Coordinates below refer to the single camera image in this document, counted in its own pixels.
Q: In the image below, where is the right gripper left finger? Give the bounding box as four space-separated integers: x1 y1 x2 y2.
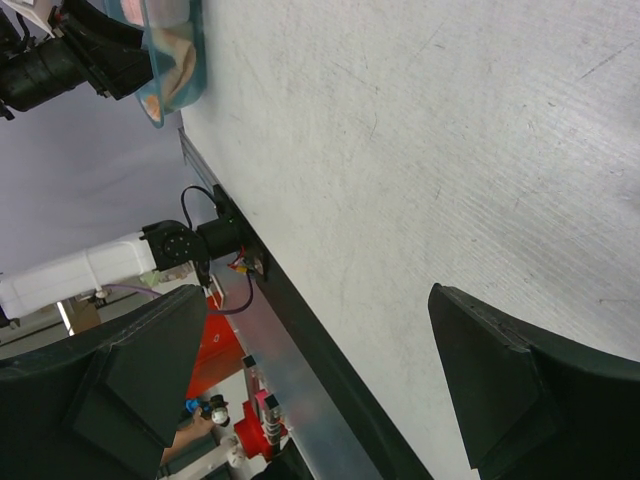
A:
1 285 207 479

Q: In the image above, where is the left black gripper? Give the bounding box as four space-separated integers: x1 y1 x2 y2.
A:
54 1 153 100

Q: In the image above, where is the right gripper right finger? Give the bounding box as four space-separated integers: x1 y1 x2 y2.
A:
428 284 639 479

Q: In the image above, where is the orange polka dot towel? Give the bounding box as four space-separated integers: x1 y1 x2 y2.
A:
142 22 197 121

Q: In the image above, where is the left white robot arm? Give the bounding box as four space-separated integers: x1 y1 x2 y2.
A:
1 1 248 319

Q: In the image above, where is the salmon rolled towel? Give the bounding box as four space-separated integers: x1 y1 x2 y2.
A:
119 0 144 26

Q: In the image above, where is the pink rolled towel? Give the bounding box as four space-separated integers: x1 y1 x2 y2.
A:
145 0 191 28

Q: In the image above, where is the teal plastic tray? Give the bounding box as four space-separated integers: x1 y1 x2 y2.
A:
103 0 207 128

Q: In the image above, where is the red equipment in background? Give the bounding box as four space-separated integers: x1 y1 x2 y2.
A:
185 294 288 462

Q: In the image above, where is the aluminium front rail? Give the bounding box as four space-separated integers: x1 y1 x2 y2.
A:
177 127 386 480

